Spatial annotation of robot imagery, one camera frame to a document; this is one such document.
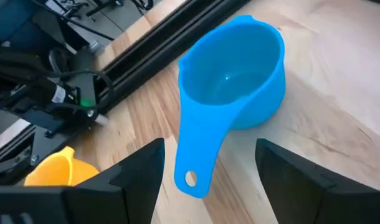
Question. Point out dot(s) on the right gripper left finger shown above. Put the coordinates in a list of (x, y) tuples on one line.
[(131, 186)]

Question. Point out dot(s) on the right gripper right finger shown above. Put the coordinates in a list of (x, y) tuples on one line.
[(302, 199)]

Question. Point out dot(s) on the blue chair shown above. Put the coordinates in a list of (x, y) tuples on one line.
[(18, 29)]

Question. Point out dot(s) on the yellow measuring cup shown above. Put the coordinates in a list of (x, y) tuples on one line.
[(56, 171)]

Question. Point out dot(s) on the black table edge rail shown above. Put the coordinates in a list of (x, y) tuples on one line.
[(165, 46)]

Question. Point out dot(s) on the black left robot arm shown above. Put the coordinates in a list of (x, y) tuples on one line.
[(37, 90)]

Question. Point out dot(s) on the large teal-blue measuring cup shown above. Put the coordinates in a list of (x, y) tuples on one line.
[(205, 130)]

